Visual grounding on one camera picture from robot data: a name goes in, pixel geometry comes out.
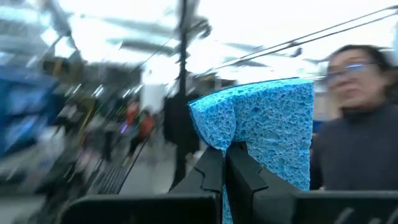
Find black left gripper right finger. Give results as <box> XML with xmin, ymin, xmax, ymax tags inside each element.
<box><xmin>224</xmin><ymin>141</ymin><xmax>398</xmax><ymax>224</ymax></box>

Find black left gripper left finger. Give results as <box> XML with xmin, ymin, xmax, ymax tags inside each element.
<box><xmin>57</xmin><ymin>146</ymin><xmax>224</xmax><ymax>224</ymax></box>

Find blue sponge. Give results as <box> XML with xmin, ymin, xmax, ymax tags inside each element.
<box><xmin>188</xmin><ymin>77</ymin><xmax>315</xmax><ymax>224</ymax></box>

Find person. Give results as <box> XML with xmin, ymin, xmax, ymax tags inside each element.
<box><xmin>309</xmin><ymin>44</ymin><xmax>398</xmax><ymax>192</ymax></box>

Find person's eyeglasses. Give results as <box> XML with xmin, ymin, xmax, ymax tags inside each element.
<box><xmin>326</xmin><ymin>61</ymin><xmax>379</xmax><ymax>78</ymax></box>

